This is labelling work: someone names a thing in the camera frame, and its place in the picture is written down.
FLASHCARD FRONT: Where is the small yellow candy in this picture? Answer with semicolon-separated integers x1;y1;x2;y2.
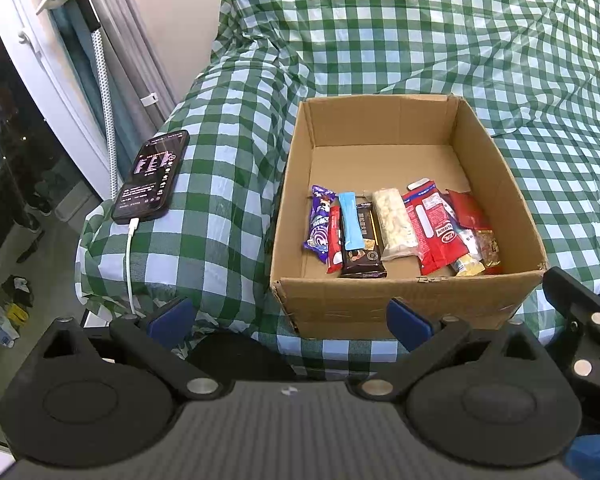
450;254;486;278

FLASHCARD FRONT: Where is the large red snack packet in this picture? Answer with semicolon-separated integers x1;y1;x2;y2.
401;178;469;276

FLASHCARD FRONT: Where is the red square snack packet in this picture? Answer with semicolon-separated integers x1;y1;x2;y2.
445;190;504;275

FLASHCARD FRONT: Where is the cardboard box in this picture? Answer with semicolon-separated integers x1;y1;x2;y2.
270;94;550;342

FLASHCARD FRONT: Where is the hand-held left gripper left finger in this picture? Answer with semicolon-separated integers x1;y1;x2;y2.
39;295;232;402

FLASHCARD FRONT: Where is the dark chocolate packet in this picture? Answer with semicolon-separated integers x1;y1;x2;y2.
338;202;387;280

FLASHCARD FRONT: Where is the small gold candy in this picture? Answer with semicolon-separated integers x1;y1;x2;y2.
475;229;504;269

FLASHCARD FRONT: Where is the slim red snack packet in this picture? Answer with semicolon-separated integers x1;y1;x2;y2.
326;205;344;275

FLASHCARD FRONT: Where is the purple cookie packet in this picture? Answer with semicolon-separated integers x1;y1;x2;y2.
302;185;339;264

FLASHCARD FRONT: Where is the white window handle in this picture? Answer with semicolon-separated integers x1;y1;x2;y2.
17;30;44;54

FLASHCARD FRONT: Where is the green checkered blanket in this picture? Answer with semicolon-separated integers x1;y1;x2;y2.
75;0;600;382

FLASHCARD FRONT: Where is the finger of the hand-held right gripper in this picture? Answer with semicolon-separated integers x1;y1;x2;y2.
542;266;600;357

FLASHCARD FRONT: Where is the white charging cable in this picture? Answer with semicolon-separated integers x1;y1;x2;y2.
124;217;146;319

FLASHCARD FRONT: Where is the light blue snack packet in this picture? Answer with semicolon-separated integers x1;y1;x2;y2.
338;191;369;252

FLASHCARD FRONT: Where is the pale nougat bar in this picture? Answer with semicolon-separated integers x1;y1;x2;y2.
371;187;420;261

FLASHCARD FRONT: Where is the black smartphone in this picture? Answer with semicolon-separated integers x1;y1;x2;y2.
111;130;190;226

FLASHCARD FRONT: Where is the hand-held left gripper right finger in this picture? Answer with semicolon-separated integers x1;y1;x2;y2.
347;297;552;402

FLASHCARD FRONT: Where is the dark shoe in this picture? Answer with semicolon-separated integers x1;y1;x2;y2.
25;192;54;217

